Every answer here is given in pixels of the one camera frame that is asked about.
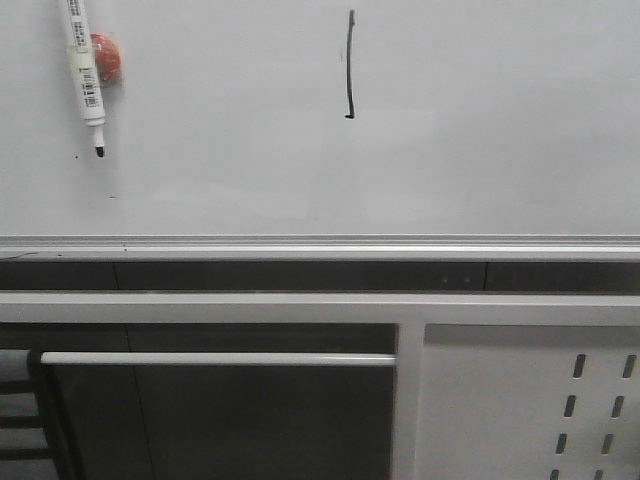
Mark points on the white metal whiteboard stand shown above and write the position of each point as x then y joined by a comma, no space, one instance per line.
412,314

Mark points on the white perforated metal panel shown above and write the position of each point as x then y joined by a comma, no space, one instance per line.
522,402

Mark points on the white whiteboard marker pen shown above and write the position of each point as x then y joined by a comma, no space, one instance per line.
84,72

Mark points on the large white whiteboard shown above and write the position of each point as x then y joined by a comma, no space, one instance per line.
476,130

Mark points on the red round magnet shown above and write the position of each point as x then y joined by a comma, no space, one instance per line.
107,58

